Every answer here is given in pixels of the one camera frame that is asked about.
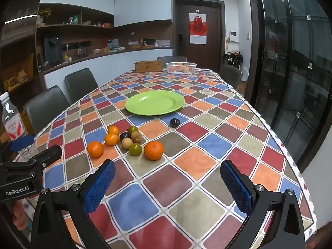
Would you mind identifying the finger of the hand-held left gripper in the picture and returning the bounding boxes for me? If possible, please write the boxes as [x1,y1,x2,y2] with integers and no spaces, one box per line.
[0,134,35,162]
[0,145,63,180]

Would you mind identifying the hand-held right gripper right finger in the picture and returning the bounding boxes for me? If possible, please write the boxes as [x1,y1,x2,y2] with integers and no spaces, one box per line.
[220,160,306,249]

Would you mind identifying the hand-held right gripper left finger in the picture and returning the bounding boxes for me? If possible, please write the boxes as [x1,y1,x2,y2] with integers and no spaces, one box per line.
[31,159,116,249]

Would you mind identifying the medium orange tangerine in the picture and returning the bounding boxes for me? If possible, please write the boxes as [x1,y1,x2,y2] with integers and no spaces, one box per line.
[87,141,104,158]

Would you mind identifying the large orange tangerine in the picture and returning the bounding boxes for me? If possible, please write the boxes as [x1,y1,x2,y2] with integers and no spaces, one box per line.
[144,141,164,161]

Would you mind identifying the green plate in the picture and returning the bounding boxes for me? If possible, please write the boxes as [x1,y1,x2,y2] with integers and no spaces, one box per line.
[125,90,185,116]

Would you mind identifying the person's left hand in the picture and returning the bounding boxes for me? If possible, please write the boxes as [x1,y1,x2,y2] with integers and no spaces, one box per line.
[9,200,28,231]

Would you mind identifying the clear water bottle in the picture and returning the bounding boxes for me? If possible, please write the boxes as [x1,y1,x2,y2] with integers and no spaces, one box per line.
[0,92,39,161]

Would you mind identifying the grey dining chair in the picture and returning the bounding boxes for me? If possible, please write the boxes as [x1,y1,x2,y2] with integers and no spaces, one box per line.
[24,85,72,135]
[157,56,188,63]
[219,65,244,90]
[65,68,99,104]

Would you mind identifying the checkered tablecloth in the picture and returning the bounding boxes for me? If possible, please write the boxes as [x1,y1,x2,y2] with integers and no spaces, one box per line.
[34,68,319,249]

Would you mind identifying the black coffee machine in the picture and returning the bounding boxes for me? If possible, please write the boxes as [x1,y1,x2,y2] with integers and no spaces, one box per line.
[43,35,63,67]

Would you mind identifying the white counter cabinet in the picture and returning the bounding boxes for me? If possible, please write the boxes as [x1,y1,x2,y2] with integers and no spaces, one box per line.
[43,46,174,90]

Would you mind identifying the dark bags pile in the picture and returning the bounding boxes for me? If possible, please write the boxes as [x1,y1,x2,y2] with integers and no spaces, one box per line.
[222,51,244,69]

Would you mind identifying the wicker box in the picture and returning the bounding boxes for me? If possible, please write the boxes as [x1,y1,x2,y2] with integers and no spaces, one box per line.
[134,60,163,73]

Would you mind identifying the glass door cabinet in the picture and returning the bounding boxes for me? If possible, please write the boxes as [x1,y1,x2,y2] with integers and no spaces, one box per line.
[248,0,332,173]

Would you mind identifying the white plastic basket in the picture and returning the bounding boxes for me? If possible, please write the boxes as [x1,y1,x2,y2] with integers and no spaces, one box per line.
[166,62,197,74]

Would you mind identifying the oranges in basket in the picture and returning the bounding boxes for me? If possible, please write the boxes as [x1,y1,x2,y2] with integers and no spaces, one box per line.
[170,64,194,72]

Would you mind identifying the dark wooden door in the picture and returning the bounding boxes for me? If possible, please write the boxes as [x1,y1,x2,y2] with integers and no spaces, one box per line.
[172,0,225,70]

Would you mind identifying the wooden wall shelf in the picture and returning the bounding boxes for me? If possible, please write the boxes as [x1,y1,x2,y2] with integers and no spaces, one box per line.
[36,2,115,70]

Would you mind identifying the red and white wall poster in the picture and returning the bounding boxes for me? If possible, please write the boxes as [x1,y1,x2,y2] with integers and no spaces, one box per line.
[189,12,207,44]

